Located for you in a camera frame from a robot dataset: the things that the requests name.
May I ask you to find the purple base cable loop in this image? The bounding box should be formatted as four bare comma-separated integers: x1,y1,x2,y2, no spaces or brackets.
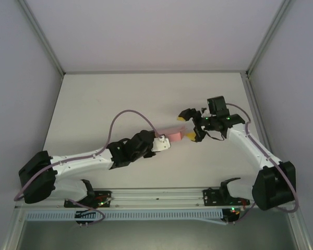
67,198,106,227

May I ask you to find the white slotted cable duct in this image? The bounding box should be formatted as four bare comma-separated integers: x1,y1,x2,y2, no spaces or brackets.
25,209,224,222

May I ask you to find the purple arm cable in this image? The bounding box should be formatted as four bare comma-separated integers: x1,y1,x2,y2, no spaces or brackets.
225,103,301,224
14,109,164,203

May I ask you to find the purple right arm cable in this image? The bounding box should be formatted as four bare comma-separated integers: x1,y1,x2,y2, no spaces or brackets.
225,103,301,224

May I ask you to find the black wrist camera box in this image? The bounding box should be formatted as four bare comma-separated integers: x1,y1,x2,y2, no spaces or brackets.
207,96,231,118

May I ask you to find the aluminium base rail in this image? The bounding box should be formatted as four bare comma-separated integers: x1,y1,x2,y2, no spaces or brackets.
64,188,251,209

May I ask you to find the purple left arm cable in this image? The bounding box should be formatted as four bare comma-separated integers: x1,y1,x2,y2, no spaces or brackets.
14,109,164,203

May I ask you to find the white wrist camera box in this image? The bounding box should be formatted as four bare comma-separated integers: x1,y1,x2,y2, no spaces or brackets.
150,135,172,153

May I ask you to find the aluminium frame corner post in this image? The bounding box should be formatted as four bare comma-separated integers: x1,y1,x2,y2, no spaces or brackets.
246,0,295,78
17,0,66,77

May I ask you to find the aluminium table side rail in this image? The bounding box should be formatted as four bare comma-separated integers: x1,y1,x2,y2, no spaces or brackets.
241,72,277,158

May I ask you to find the aluminium frame front beam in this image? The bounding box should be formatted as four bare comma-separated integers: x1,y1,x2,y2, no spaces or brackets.
286,207,313,250
0,205,27,250

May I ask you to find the pink paper box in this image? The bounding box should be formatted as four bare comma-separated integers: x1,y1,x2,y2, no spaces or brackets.
155,126,186,143

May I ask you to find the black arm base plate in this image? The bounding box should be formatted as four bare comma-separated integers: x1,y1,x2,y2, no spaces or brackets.
202,186,250,209
64,190,113,209

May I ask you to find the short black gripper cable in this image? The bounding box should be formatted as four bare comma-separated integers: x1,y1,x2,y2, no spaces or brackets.
205,130,226,142

